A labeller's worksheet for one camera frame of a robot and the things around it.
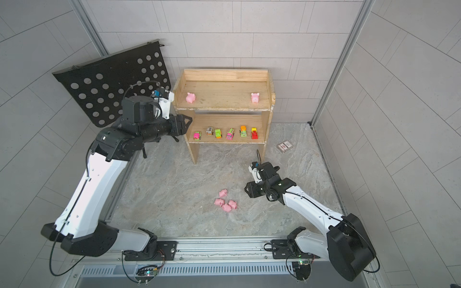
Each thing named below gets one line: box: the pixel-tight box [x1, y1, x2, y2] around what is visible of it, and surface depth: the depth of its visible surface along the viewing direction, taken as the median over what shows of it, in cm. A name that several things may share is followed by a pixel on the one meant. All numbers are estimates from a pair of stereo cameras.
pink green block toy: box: [225, 127, 235, 141], surface depth 84 cm
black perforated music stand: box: [52, 40, 172, 128], surface depth 70 cm
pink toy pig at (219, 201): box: [213, 198, 225, 207], surface depth 84 cm
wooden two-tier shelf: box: [173, 69, 277, 165], surface depth 77 cm
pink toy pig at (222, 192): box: [219, 189, 228, 198], surface depth 88 cm
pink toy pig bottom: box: [222, 203, 232, 213], surface depth 82 cm
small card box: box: [276, 140, 294, 153], surface depth 107 cm
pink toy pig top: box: [186, 92, 196, 104], surface depth 70 cm
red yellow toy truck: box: [250, 127, 259, 140], surface depth 86 cm
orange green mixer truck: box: [239, 125, 248, 138], surface depth 86 cm
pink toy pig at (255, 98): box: [250, 92, 260, 104], surface depth 70 cm
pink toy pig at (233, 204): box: [228, 199, 238, 210], surface depth 84 cm
